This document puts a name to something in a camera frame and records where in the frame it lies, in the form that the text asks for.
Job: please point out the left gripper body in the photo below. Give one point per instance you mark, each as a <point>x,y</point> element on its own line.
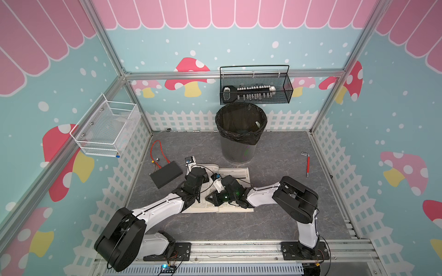
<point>206,178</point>

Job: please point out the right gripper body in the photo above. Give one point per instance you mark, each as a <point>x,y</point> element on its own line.
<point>223,198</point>

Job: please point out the sketch tutorial book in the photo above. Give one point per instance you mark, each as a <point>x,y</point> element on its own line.
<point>242,175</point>

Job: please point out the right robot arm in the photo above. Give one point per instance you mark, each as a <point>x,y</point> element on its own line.
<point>296,199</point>

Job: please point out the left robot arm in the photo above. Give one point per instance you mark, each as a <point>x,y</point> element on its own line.
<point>125,237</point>

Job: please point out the black flat box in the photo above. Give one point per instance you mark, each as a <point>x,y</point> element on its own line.
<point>166,174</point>

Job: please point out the mesh trash bin black bag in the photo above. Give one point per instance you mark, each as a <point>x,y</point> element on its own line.
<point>239,133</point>

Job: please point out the small circuit board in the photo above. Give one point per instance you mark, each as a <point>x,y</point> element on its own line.
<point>168,269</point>

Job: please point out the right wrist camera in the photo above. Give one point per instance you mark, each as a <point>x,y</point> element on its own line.
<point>217,182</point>

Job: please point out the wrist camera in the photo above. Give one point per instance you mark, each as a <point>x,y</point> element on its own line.
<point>217,182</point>
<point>189,163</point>

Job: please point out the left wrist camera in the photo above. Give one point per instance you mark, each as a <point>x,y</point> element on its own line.
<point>189,163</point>

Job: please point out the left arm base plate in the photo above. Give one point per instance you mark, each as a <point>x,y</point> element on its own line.
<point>174,252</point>

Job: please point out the red handled hex key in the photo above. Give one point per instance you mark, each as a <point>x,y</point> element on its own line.
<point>307,155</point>

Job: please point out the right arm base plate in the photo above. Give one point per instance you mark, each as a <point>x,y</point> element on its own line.
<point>295,251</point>

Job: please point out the white wire wall basket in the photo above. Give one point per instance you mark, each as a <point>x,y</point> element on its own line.
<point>107,128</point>

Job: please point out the black wire wall basket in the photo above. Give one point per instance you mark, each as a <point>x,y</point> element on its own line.
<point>258,84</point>

